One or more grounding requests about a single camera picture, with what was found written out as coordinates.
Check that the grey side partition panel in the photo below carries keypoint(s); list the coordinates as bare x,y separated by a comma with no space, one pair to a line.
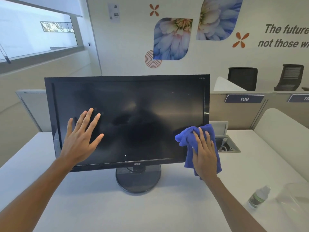
33,106

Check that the frosted desk divider panel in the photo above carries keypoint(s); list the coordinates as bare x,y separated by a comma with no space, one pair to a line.
282,137

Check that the white paper wall notice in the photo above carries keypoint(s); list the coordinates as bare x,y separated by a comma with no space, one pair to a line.
114,12

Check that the blue flower wall decal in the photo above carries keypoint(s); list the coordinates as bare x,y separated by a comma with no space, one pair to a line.
172,38

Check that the white roller blind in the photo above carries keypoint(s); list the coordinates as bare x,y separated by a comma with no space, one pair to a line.
60,4

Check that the person's left forearm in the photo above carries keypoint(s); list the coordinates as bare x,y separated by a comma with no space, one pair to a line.
29,200

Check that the beige cubicle partition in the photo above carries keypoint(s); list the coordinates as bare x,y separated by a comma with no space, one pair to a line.
231,115
277,105

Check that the blind pull wand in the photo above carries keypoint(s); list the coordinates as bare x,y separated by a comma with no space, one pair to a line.
7,59

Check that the grey framed window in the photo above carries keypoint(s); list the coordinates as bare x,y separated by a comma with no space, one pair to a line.
36,33

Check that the person's right forearm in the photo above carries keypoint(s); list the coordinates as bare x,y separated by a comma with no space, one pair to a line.
231,207

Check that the blue number sign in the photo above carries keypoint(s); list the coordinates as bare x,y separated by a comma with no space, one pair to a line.
244,99
299,98

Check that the black acer monitor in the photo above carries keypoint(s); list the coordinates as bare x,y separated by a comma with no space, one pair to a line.
132,118

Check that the person's right hand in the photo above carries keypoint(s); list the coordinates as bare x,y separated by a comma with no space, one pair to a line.
205,159

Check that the blue microfiber cloth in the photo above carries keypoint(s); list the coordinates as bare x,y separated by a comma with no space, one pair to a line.
190,132

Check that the orange petal wall decal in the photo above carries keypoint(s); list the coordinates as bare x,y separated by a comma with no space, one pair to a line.
154,10

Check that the person's left hand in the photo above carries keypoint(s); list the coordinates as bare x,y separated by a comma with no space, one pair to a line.
78,142

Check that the black mesh office chair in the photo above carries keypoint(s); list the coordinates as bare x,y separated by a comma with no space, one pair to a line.
242,78

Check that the clear plastic container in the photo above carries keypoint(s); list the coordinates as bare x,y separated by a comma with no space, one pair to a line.
294,202

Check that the black slatted office chair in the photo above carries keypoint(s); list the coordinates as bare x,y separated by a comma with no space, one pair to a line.
289,77

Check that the small white spray bottle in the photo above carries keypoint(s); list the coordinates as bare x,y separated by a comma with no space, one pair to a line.
256,199

